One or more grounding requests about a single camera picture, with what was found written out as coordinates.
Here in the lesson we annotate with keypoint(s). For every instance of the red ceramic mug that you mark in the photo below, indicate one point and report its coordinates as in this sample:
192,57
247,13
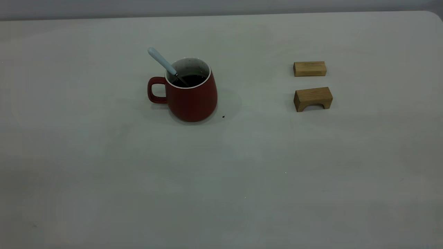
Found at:
192,103

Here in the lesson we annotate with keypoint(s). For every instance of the flat wooden block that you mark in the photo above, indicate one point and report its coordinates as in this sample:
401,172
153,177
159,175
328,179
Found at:
309,69

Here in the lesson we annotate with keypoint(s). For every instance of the dark coffee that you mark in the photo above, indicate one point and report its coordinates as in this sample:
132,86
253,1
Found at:
193,80

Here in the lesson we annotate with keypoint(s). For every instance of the arched wooden block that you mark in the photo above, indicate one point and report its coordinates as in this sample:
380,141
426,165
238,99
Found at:
313,95

